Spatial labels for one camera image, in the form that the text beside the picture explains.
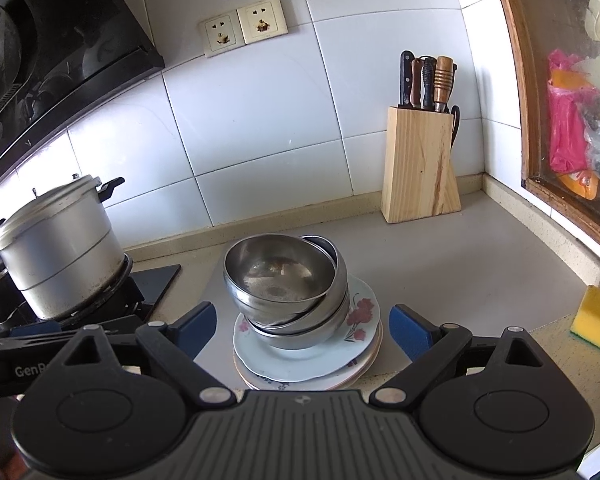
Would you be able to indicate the white ceramic plate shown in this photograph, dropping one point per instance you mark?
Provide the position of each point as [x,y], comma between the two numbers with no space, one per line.
[372,350]

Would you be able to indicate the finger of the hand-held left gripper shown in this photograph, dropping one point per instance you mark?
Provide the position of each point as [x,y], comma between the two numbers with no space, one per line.
[24,346]
[34,330]

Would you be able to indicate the orange plastic bag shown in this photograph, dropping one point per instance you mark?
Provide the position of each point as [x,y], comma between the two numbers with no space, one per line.
[582,182]

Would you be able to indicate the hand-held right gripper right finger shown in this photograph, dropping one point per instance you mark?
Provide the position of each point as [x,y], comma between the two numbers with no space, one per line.
[410,332]

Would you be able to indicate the large steel bowl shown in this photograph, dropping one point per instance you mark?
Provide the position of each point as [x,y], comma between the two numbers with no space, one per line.
[300,340]

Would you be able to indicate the white wall socket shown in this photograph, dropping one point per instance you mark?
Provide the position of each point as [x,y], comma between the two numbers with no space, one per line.
[222,34]

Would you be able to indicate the medium steel bowl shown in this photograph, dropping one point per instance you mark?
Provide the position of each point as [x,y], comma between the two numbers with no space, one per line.
[343,285]

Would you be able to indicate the white plate pink flowers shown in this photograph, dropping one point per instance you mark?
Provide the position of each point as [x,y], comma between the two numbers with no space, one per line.
[280,365]

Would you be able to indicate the white plate multicolour flowers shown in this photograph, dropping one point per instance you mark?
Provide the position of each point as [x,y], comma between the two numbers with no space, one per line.
[290,386]

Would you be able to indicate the yellow green sponge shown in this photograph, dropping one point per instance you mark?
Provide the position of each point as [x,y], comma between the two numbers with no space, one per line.
[597,317]

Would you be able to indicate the small steel bowl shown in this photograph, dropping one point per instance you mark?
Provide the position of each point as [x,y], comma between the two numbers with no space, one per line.
[275,265]

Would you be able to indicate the wooden knife block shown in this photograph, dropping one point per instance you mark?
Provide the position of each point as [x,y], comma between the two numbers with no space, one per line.
[420,170]

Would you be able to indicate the pink plastic bag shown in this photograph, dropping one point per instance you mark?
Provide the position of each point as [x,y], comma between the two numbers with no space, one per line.
[565,125]

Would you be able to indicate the yellowed wall socket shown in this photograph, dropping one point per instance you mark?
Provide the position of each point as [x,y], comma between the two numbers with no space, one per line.
[262,20]

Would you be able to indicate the aluminium pressure cooker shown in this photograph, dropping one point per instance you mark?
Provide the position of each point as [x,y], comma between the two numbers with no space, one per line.
[64,260]

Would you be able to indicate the black range hood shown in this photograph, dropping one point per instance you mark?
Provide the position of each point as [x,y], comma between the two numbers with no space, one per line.
[54,35]

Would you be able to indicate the black gas stove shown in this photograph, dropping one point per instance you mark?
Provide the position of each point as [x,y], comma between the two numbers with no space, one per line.
[154,280]

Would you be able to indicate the wooden window frame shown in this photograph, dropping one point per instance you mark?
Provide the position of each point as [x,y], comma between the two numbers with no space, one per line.
[517,60]

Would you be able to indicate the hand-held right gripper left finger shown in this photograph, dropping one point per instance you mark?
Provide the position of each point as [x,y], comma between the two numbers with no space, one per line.
[199,330]

